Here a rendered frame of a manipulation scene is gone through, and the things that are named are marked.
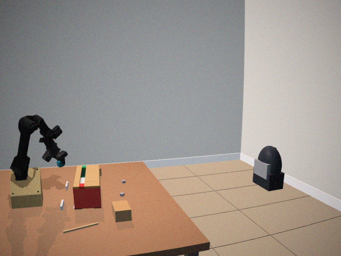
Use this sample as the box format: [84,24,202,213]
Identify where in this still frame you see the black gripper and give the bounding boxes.
[46,142,68,165]

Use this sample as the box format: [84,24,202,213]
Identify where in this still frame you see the small teal block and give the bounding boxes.
[56,161,65,167]

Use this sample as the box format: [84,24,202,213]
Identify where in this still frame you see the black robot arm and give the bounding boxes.
[10,115,62,181]

